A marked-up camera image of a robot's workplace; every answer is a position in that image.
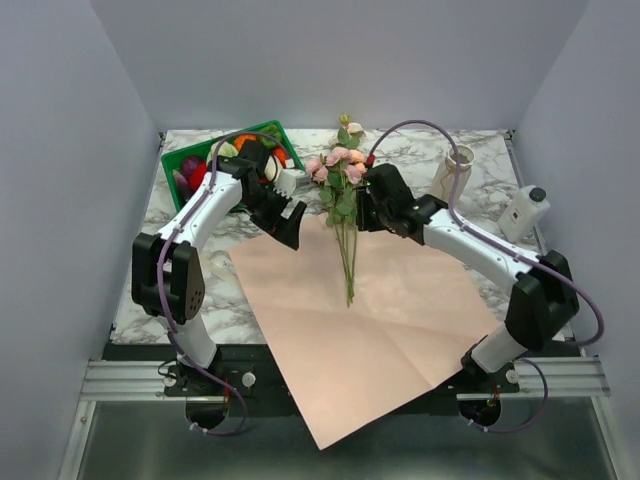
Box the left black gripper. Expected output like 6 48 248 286
240 184 307 250

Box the pink flower bouquet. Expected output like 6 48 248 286
305 146 367 307

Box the beige ribbon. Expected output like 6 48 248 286
207 250 238 284

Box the pink wrapping paper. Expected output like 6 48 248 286
230 217 497 449

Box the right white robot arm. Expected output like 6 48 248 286
357 164 579 392

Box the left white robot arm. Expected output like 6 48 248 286
131 133 306 395

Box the white ceramic vase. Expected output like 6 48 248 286
429 145 475 202

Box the white egg-shaped vegetable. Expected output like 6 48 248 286
264 156 282 182

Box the white rose stem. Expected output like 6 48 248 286
336 114 366 150

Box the red chili pepper toy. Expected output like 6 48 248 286
272 147 296 169

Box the orange pumpkin toy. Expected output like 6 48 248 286
233 134 258 151

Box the green bell pepper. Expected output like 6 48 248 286
262 124 282 142

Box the green lettuce toy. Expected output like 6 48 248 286
206 141 238 165

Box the red tomato toy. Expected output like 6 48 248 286
188 163 208 192

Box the purple eggplant toy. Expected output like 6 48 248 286
172 170 192 202

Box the purple onion toy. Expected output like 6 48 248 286
180 155 205 179

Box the green plastic tray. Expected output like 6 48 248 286
161 120 304 212

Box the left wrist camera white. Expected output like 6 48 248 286
273 169 310 198

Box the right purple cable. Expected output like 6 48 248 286
367 119 605 434

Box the purple cable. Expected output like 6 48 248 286
367 119 605 434
157 132 276 436

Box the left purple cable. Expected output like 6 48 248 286
157 132 276 436

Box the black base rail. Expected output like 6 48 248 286
82 344 599 417

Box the aluminium frame rail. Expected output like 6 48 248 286
60 358 618 479

